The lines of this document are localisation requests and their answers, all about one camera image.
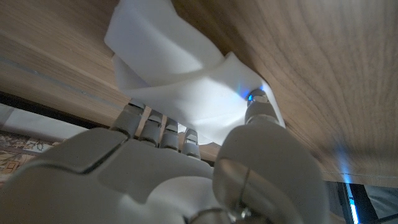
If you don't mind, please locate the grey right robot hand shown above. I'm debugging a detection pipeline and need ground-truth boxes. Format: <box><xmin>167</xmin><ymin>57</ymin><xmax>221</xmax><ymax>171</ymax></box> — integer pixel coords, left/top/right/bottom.
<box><xmin>0</xmin><ymin>88</ymin><xmax>330</xmax><ymax>224</ymax></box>

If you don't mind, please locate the white cloth napkin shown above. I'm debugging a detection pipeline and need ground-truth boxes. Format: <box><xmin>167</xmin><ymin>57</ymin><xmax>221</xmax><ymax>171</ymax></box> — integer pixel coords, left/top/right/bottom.
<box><xmin>104</xmin><ymin>0</ymin><xmax>285</xmax><ymax>146</ymax></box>

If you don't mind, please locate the printed bookshelf backdrop cloth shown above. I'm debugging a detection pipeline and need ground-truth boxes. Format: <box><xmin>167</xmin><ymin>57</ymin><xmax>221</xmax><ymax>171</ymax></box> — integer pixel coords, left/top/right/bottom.
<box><xmin>0</xmin><ymin>102</ymin><xmax>88</xmax><ymax>187</ymax></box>

